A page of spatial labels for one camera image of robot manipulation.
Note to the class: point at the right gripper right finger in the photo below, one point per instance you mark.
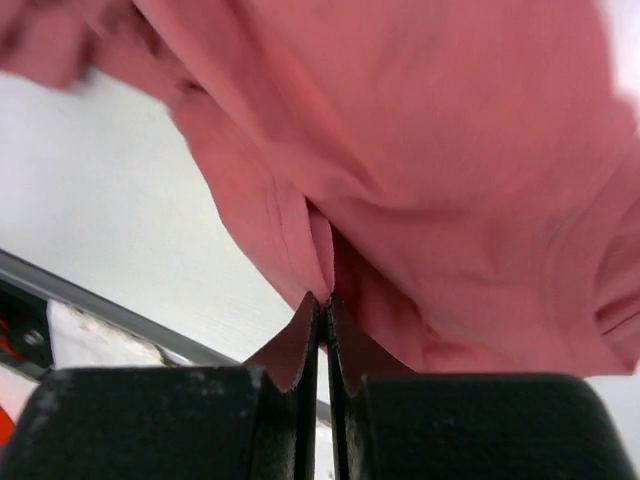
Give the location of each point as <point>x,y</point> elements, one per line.
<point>390,422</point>

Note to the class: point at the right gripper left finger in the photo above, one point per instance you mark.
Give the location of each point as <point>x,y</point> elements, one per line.
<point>252,421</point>

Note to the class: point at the pink t shirt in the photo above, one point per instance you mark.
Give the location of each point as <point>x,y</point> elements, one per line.
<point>461,173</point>

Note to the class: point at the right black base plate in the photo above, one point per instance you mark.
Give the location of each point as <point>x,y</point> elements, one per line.
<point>25,336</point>

